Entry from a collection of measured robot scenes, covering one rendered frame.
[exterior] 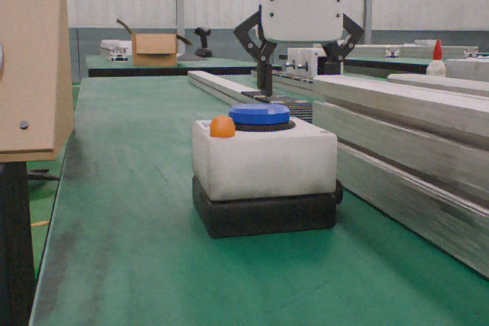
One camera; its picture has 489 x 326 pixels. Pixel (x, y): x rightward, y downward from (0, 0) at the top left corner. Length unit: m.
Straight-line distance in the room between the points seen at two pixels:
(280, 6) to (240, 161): 0.37
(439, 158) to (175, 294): 0.16
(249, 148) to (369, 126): 0.11
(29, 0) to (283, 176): 0.45
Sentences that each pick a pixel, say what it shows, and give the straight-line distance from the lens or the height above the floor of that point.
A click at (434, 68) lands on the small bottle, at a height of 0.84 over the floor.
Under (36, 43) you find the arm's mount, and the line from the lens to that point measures 0.66.
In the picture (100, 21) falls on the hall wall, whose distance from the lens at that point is 11.48.
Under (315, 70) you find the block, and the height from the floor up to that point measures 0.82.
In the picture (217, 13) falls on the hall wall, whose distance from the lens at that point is 11.81.
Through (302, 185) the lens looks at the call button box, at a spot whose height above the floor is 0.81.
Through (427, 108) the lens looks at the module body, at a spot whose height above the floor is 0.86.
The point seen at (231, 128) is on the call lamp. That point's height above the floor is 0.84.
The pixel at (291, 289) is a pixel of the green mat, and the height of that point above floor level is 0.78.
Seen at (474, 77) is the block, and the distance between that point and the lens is 0.62.
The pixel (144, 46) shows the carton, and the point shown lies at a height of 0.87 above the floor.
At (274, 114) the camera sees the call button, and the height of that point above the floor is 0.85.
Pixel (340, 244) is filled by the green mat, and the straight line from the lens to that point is 0.33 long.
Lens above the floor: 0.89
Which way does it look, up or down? 10 degrees down
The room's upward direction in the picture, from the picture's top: straight up
